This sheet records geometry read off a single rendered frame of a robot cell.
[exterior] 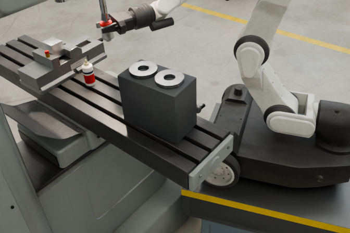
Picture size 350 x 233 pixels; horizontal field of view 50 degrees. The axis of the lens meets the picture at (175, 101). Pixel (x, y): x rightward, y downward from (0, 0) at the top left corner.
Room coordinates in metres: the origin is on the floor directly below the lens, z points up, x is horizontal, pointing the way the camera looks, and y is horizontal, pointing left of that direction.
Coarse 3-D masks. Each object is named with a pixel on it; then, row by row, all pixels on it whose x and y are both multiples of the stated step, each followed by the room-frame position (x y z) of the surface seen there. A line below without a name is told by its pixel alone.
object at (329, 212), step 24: (192, 192) 1.11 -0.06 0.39; (216, 192) 1.10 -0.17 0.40; (240, 192) 1.09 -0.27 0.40; (264, 192) 1.09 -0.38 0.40; (288, 192) 1.08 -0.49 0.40; (312, 192) 1.07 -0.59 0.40; (336, 192) 1.07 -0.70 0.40; (192, 216) 1.11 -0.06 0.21; (216, 216) 1.08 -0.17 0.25; (240, 216) 1.04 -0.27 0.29; (264, 216) 1.00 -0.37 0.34; (288, 216) 0.97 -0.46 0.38; (312, 216) 0.95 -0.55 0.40; (336, 216) 0.94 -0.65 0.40
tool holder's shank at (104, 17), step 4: (100, 0) 1.29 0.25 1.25; (104, 0) 1.30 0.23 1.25; (100, 4) 1.29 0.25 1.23; (104, 4) 1.29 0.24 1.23; (100, 8) 1.30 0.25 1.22; (104, 8) 1.29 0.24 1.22; (104, 12) 1.29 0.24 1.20; (104, 16) 1.29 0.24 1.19; (108, 16) 1.30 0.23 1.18; (104, 20) 1.29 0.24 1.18; (108, 20) 1.30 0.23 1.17
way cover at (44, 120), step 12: (12, 108) 1.14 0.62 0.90; (24, 108) 1.17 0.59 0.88; (36, 108) 1.17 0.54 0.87; (48, 108) 1.18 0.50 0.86; (24, 120) 1.03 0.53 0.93; (36, 120) 1.08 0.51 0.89; (48, 120) 1.09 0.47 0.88; (60, 120) 1.10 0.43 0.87; (36, 132) 0.93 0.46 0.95; (48, 132) 0.99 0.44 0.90; (60, 132) 1.01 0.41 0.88
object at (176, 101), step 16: (144, 64) 1.02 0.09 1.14; (128, 80) 0.96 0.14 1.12; (144, 80) 0.95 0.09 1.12; (160, 80) 0.93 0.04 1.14; (176, 80) 0.92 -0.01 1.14; (192, 80) 0.94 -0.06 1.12; (128, 96) 0.97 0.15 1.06; (144, 96) 0.93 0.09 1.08; (160, 96) 0.89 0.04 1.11; (176, 96) 0.87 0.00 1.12; (192, 96) 0.93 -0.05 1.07; (128, 112) 0.97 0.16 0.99; (144, 112) 0.93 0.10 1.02; (160, 112) 0.89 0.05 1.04; (176, 112) 0.86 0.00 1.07; (192, 112) 0.93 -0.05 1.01; (144, 128) 0.94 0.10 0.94; (160, 128) 0.90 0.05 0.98; (176, 128) 0.86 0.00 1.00
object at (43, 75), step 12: (84, 36) 1.50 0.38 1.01; (84, 48) 1.39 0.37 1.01; (96, 48) 1.41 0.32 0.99; (36, 60) 1.31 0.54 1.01; (48, 60) 1.25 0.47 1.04; (60, 60) 1.30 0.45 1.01; (72, 60) 1.31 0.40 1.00; (84, 60) 1.35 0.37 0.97; (96, 60) 1.38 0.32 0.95; (24, 72) 1.23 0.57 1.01; (36, 72) 1.22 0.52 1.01; (48, 72) 1.22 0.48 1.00; (60, 72) 1.26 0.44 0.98; (72, 72) 1.29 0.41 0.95; (24, 84) 1.24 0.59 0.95; (36, 84) 1.18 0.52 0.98; (48, 84) 1.21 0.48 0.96; (60, 84) 1.23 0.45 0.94
